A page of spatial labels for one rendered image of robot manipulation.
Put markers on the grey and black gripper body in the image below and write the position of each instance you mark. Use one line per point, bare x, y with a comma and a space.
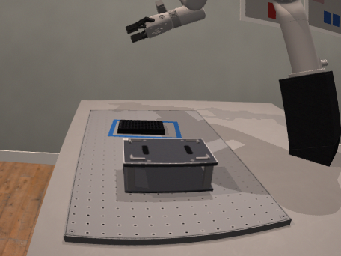
162, 23

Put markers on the blue tape outline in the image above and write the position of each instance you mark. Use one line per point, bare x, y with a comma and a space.
176, 126

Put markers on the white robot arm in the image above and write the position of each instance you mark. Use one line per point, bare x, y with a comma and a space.
294, 26

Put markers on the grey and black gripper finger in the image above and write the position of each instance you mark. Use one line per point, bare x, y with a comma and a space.
138, 25
138, 36

